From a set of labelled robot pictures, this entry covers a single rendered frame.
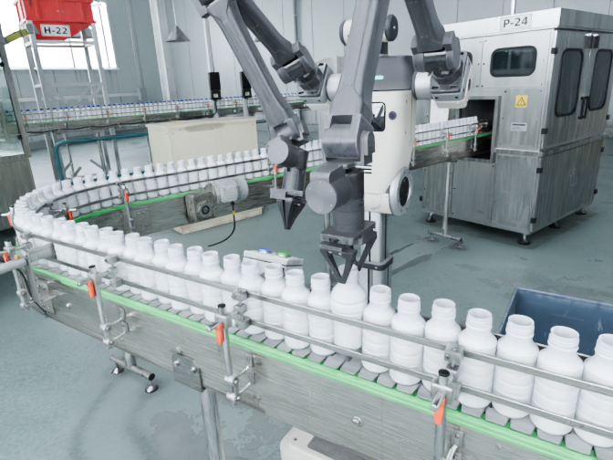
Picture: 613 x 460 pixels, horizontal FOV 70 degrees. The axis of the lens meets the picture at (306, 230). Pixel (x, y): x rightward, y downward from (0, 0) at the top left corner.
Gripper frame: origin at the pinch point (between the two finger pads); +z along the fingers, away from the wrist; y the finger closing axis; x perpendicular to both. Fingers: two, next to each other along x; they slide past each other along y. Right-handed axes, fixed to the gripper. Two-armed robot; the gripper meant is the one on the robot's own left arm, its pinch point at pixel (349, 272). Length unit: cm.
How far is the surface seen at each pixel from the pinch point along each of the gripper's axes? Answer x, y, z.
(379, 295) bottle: -6.9, -1.7, 2.3
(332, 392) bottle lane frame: 1.1, -6.1, 23.3
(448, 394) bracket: -22.3, -11.8, 10.4
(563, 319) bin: -35, 59, 31
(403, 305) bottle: -11.7, -2.6, 2.7
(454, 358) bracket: -21.6, -6.3, 7.7
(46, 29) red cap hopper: 613, 296, -116
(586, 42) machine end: -18, 420, -54
